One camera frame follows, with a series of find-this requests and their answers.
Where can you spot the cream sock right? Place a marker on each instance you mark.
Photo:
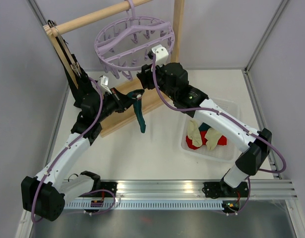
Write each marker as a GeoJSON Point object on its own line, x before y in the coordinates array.
{"type": "Point", "coordinates": [212, 137]}

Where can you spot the red sock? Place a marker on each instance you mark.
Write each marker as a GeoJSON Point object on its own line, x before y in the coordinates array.
{"type": "Point", "coordinates": [221, 142]}

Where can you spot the green christmas sock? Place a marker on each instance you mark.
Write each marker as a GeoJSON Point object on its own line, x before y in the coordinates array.
{"type": "Point", "coordinates": [136, 96]}

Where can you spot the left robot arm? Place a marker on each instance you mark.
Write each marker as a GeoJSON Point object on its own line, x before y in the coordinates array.
{"type": "Point", "coordinates": [46, 194]}

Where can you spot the white slotted cable duct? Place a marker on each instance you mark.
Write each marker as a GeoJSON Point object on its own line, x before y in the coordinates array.
{"type": "Point", "coordinates": [146, 205]}

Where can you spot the purple round clip hanger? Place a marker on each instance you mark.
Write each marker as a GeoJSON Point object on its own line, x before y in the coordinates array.
{"type": "Point", "coordinates": [124, 45]}

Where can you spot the wooden rack post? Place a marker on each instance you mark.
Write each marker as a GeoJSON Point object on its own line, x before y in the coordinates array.
{"type": "Point", "coordinates": [177, 28]}
{"type": "Point", "coordinates": [51, 33]}

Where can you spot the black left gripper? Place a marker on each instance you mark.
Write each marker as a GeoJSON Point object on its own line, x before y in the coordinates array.
{"type": "Point", "coordinates": [123, 102]}

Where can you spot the white plastic basket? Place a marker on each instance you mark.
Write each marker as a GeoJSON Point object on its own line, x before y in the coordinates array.
{"type": "Point", "coordinates": [225, 154]}

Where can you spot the cream sock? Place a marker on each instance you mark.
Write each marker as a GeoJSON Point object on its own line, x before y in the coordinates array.
{"type": "Point", "coordinates": [212, 137]}
{"type": "Point", "coordinates": [193, 133]}

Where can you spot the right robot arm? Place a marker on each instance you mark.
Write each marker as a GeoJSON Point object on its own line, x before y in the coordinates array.
{"type": "Point", "coordinates": [255, 146]}

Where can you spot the cream sock left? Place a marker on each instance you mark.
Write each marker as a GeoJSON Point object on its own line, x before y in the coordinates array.
{"type": "Point", "coordinates": [193, 133]}

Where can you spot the wooden rack base tray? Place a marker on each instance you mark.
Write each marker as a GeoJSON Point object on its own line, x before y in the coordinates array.
{"type": "Point", "coordinates": [115, 121]}

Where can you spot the black shorts on hanger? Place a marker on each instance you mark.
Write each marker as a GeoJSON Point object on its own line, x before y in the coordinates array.
{"type": "Point", "coordinates": [80, 84]}

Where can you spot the wooden rack right post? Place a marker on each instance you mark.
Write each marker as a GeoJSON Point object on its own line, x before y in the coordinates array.
{"type": "Point", "coordinates": [177, 28]}

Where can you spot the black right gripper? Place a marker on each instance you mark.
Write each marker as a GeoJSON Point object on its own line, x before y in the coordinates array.
{"type": "Point", "coordinates": [146, 77]}

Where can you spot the wooden rack left post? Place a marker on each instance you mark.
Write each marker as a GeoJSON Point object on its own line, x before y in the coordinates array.
{"type": "Point", "coordinates": [51, 33]}

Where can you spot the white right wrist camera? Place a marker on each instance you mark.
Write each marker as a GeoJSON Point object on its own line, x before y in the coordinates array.
{"type": "Point", "coordinates": [160, 53]}

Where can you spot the wooden rack top rod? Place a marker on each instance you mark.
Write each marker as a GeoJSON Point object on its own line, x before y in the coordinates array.
{"type": "Point", "coordinates": [90, 18]}

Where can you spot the aluminium mounting rail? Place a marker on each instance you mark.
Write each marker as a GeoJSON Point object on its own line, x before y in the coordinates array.
{"type": "Point", "coordinates": [259, 189]}

